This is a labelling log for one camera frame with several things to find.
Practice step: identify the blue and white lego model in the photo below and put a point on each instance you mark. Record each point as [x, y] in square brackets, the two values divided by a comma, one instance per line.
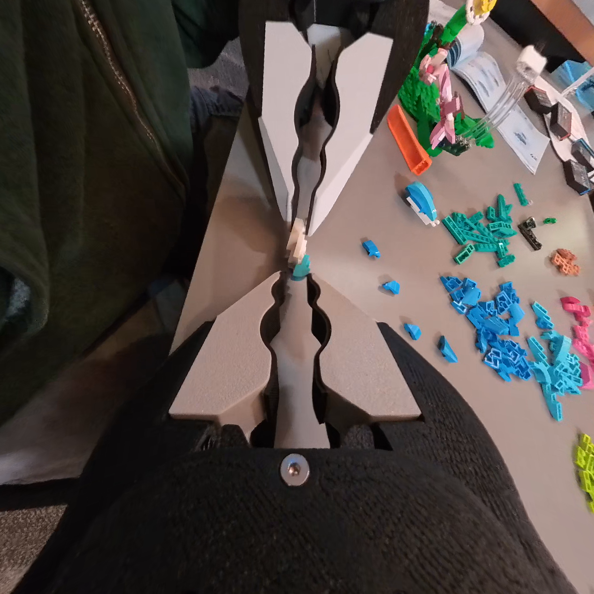
[420, 202]

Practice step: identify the black battery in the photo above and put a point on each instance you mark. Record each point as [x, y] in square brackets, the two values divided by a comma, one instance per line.
[578, 177]
[584, 154]
[561, 121]
[538, 100]

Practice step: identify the turquoise curved lego piece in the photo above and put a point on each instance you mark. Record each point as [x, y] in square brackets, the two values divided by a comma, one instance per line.
[300, 269]

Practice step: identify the white stepped lego assembly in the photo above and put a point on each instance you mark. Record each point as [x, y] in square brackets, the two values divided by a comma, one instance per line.
[297, 239]

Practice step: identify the pile of coral lego pieces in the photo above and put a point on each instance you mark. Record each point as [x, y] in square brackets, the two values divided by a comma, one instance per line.
[565, 262]

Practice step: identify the person's leg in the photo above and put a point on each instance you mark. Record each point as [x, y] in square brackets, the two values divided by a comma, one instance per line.
[216, 104]

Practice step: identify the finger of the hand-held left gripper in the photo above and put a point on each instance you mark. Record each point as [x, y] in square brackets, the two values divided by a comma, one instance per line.
[278, 93]
[357, 93]

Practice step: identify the blue curved lego slope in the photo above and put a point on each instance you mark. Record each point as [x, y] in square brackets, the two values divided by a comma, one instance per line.
[412, 331]
[371, 248]
[391, 287]
[447, 349]

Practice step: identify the orange brick separator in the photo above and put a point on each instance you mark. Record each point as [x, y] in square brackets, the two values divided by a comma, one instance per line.
[408, 139]

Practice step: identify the pile of blue lego pieces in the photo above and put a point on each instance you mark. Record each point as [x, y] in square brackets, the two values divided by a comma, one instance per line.
[492, 334]

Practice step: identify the pile of lime lego pieces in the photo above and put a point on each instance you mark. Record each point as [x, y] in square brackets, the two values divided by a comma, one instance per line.
[585, 464]

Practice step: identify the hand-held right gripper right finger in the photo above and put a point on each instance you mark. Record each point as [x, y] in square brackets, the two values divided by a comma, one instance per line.
[366, 366]

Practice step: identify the clear plastic tube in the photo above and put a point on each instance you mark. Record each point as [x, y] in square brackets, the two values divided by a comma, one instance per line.
[510, 97]

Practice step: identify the white curved tray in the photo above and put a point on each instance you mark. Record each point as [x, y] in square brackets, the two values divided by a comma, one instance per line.
[557, 144]

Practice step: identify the black lego piece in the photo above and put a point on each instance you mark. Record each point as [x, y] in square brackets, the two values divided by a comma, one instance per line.
[530, 233]

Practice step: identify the instruction booklet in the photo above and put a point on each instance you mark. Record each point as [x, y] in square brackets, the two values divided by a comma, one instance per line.
[501, 93]

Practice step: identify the pile of teal lego pieces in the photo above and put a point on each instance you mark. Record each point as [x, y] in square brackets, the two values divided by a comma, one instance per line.
[478, 232]

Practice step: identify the lego flower model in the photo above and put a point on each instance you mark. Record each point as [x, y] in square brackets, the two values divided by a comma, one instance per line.
[431, 93]

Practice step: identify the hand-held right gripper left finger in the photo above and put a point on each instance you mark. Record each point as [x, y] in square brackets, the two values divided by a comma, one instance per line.
[222, 366]

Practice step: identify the pile of pink lego pieces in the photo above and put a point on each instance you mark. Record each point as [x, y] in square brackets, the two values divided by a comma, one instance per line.
[582, 338]

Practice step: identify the pile of turquoise lego pieces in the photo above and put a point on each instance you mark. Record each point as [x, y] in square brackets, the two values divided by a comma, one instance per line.
[557, 371]

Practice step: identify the green zip jacket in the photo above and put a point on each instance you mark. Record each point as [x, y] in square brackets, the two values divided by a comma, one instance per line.
[83, 162]

